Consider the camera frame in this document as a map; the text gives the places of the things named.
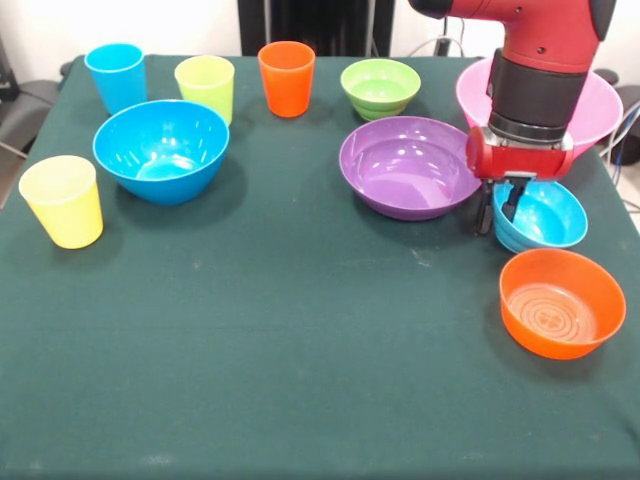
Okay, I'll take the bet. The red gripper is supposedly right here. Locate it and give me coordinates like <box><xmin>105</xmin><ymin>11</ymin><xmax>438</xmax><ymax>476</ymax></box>
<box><xmin>466</xmin><ymin>125</ymin><xmax>575</xmax><ymax>236</ymax></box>

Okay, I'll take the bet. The small blue plastic bowl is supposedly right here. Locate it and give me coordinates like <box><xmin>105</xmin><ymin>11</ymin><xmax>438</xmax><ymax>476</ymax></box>
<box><xmin>492</xmin><ymin>180</ymin><xmax>589</xmax><ymax>254</ymax></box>

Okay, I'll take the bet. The orange plastic bowl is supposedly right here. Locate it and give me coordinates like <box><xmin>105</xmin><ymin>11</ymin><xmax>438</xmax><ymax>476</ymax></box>
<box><xmin>498</xmin><ymin>247</ymin><xmax>628</xmax><ymax>361</ymax></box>

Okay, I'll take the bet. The purple plastic bowl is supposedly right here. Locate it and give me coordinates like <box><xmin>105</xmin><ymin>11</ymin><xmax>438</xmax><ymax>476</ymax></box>
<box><xmin>338</xmin><ymin>115</ymin><xmax>485</xmax><ymax>222</ymax></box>

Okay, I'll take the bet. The large pink plastic bowl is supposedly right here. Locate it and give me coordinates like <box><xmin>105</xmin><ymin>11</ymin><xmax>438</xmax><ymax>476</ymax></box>
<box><xmin>455</xmin><ymin>58</ymin><xmax>625</xmax><ymax>162</ymax></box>

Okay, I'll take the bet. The small green plastic bowl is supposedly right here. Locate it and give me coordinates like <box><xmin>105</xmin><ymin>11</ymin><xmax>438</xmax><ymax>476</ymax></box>
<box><xmin>339</xmin><ymin>58</ymin><xmax>422</xmax><ymax>122</ymax></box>

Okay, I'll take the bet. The black equipment base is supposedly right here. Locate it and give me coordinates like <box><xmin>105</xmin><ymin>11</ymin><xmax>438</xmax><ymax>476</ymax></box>
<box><xmin>594</xmin><ymin>67</ymin><xmax>640</xmax><ymax>166</ymax></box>

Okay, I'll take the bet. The dark green tablecloth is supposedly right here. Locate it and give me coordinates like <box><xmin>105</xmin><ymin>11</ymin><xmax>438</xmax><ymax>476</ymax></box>
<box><xmin>0</xmin><ymin>53</ymin><xmax>640</xmax><ymax>480</ymax></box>

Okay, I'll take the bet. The orange plastic cup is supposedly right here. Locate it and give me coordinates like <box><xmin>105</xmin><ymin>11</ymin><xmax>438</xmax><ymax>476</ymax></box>
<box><xmin>257</xmin><ymin>40</ymin><xmax>317</xmax><ymax>119</ymax></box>

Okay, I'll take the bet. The lime green plastic cup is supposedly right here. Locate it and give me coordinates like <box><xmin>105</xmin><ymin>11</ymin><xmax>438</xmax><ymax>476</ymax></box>
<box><xmin>173</xmin><ymin>54</ymin><xmax>236</xmax><ymax>127</ymax></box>

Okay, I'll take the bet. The large blue plastic bowl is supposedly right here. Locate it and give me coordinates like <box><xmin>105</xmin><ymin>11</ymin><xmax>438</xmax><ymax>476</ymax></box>
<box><xmin>92</xmin><ymin>99</ymin><xmax>231</xmax><ymax>206</ymax></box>

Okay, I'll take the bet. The blue plastic cup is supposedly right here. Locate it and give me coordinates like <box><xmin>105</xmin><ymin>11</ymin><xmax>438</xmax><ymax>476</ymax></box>
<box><xmin>83</xmin><ymin>42</ymin><xmax>149</xmax><ymax>116</ymax></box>

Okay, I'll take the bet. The yellow plastic cup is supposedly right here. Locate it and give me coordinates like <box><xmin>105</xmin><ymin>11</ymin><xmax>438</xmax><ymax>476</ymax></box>
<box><xmin>18</xmin><ymin>154</ymin><xmax>105</xmax><ymax>250</ymax></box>

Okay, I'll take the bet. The black chair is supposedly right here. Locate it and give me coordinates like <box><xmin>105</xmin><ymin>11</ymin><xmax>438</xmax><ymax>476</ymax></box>
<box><xmin>0</xmin><ymin>34</ymin><xmax>69</xmax><ymax>156</ymax></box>

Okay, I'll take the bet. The blue cable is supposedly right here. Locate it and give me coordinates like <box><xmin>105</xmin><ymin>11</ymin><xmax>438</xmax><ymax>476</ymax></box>
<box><xmin>610</xmin><ymin>99</ymin><xmax>640</xmax><ymax>167</ymax></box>

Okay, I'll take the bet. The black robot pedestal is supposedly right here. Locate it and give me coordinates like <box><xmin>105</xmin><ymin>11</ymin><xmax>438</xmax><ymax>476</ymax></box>
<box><xmin>239</xmin><ymin>0</ymin><xmax>396</xmax><ymax>57</ymax></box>

